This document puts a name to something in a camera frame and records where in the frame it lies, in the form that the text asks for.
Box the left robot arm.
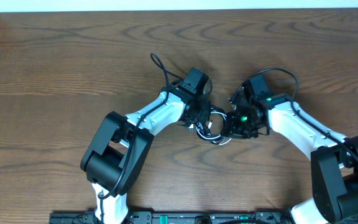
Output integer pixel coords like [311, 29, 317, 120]
[80, 68, 212, 223]

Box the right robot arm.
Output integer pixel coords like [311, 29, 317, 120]
[221, 76, 358, 223]

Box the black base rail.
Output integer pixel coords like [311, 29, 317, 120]
[48, 210, 294, 224]

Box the white usb cable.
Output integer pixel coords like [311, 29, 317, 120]
[188, 112, 232, 146]

